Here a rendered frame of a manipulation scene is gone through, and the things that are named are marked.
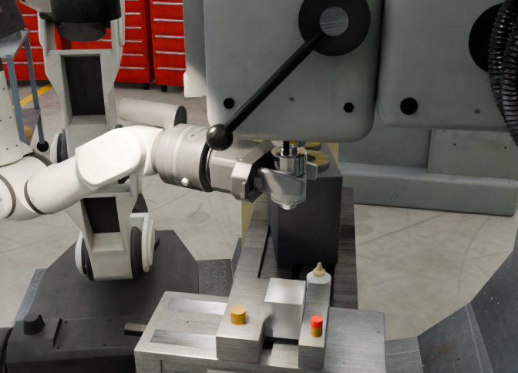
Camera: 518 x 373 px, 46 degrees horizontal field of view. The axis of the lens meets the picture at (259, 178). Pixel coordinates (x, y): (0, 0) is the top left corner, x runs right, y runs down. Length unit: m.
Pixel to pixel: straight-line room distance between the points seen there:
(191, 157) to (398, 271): 2.23
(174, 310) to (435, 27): 0.58
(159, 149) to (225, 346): 0.28
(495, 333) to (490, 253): 2.24
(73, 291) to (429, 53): 1.39
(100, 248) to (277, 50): 1.08
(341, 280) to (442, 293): 1.72
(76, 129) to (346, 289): 0.69
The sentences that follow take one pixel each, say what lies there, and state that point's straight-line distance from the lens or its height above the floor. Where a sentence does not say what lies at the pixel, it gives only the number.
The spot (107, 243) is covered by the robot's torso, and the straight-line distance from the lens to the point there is 1.66.
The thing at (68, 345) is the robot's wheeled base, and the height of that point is 0.59.
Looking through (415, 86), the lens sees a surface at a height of 1.39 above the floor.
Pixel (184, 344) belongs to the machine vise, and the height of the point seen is 0.99.
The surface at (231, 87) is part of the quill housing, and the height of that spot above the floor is 1.38.
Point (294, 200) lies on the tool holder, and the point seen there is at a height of 1.21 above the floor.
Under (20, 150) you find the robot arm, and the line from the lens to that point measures 1.08.
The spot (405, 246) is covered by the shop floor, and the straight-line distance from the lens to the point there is 3.19.
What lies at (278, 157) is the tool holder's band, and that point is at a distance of 0.78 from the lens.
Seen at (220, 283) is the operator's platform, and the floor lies 0.40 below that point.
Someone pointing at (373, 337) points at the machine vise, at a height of 0.99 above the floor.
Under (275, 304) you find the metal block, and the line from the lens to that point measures 0.87.
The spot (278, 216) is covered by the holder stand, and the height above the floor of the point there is 1.03.
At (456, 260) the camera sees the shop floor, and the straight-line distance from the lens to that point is 3.14.
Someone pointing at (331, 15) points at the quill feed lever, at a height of 1.46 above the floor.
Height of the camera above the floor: 1.56
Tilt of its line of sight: 24 degrees down
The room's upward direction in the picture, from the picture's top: straight up
